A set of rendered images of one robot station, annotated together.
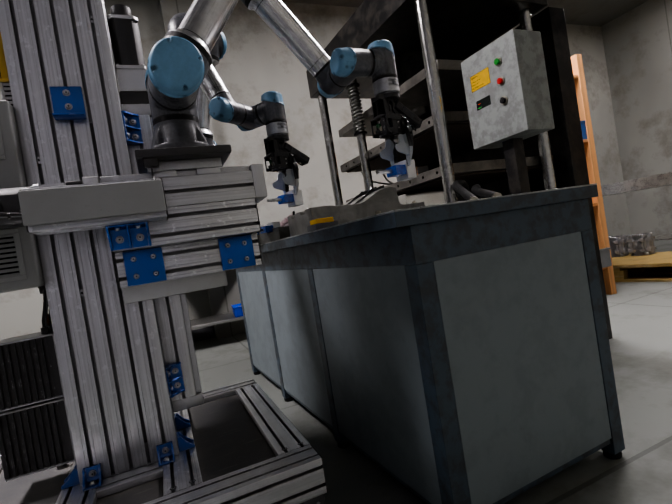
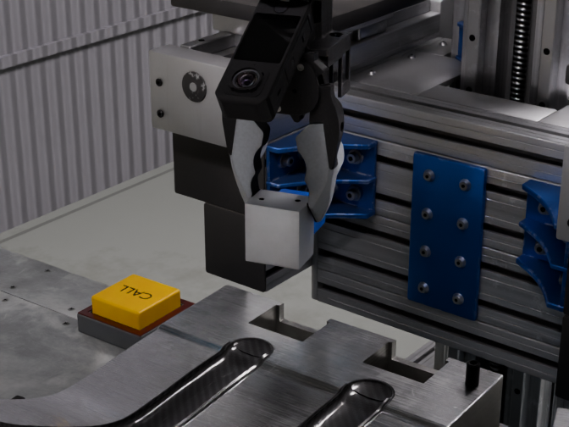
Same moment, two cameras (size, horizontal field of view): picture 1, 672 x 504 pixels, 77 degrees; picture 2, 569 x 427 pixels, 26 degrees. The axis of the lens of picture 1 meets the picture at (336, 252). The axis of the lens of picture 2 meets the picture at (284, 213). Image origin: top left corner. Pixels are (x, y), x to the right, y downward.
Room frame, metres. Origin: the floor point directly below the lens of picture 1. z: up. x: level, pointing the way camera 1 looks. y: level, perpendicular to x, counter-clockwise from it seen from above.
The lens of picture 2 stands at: (2.36, -0.36, 1.36)
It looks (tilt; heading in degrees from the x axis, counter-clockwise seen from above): 23 degrees down; 151
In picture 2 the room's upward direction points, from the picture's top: straight up
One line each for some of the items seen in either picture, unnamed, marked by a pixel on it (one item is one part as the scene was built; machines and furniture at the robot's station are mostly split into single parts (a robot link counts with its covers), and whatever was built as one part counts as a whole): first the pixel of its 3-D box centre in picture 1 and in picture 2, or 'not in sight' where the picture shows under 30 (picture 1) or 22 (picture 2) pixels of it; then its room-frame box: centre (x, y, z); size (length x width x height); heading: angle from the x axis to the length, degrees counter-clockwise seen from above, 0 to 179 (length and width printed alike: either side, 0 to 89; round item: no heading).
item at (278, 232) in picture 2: (283, 199); (299, 209); (1.48, 0.15, 0.93); 0.13 x 0.05 x 0.05; 129
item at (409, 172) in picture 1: (393, 171); not in sight; (1.24, -0.20, 0.93); 0.13 x 0.05 x 0.05; 124
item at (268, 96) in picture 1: (273, 109); not in sight; (1.50, 0.14, 1.25); 0.09 x 0.08 x 0.11; 60
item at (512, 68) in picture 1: (523, 216); not in sight; (1.84, -0.83, 0.74); 0.30 x 0.22 x 1.47; 25
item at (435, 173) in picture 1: (436, 184); not in sight; (2.67, -0.69, 1.02); 1.10 x 0.74 x 0.05; 25
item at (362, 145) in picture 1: (368, 181); not in sight; (2.66, -0.27, 1.10); 0.05 x 0.05 x 1.30
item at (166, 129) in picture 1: (179, 139); not in sight; (1.13, 0.36, 1.09); 0.15 x 0.15 x 0.10
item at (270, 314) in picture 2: not in sight; (291, 341); (1.60, 0.08, 0.87); 0.05 x 0.05 x 0.04; 25
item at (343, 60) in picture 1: (349, 65); not in sight; (1.22, -0.12, 1.25); 0.11 x 0.11 x 0.08; 24
